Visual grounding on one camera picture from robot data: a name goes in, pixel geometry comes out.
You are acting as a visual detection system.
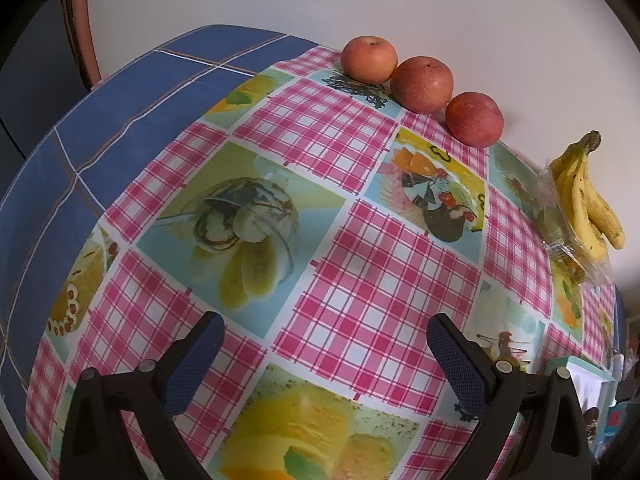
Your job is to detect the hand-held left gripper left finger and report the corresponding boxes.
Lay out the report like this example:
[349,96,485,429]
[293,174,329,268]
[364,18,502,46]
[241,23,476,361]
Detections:
[59,311,226,480]

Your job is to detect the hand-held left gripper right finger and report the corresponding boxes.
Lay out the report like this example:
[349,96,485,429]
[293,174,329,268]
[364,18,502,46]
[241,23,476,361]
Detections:
[426,313,592,480]

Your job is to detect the teal and white tray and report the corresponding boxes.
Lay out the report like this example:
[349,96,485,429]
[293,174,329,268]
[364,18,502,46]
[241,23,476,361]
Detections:
[542,356,616,461]

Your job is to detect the dark brown fruit piece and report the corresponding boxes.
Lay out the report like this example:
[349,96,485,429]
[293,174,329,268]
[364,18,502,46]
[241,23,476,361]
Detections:
[584,406,601,448]

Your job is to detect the pink checked printed tablecloth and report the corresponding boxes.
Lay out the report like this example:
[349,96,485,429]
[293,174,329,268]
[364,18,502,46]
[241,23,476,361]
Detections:
[22,45,621,480]

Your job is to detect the small blue box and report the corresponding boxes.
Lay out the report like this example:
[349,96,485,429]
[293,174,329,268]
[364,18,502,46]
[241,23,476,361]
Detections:
[606,402,627,443]

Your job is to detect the clear plastic package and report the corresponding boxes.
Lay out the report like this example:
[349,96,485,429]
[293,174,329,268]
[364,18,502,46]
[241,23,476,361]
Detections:
[532,157,616,288]

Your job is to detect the bunch of yellow bananas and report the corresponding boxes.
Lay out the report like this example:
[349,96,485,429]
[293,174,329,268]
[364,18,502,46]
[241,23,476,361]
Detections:
[550,130,626,261]

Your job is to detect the red apple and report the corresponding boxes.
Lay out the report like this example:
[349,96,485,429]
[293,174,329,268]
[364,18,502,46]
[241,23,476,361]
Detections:
[390,56,455,114]
[341,36,399,84]
[445,91,504,149]

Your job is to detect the blue striped cloth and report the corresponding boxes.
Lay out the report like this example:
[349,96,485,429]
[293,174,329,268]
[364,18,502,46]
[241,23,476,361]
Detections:
[0,24,308,441]

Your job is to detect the reddish wooden chair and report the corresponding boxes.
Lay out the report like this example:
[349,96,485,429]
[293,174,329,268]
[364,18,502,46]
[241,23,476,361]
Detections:
[60,0,107,92]

